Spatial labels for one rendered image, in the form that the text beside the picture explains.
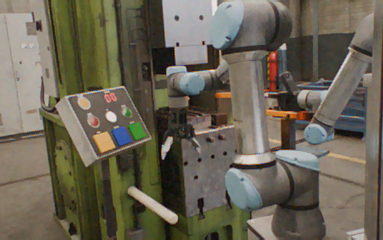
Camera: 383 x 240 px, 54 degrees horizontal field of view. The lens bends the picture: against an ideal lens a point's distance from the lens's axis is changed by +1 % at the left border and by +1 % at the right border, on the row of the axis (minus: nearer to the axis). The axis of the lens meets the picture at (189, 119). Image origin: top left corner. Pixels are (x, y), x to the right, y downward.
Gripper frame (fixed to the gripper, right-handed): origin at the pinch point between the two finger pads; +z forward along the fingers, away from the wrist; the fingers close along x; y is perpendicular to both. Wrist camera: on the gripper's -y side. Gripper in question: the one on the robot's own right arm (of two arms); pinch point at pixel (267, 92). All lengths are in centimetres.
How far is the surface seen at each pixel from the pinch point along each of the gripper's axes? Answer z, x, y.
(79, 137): 20, -82, 7
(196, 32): 40, -9, -32
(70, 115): 23, -83, -2
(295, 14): 624, 728, -104
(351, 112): 184, 329, 78
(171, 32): 40, -24, -32
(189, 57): 40.8, -14.4, -19.2
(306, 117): 4.2, 30.1, 16.8
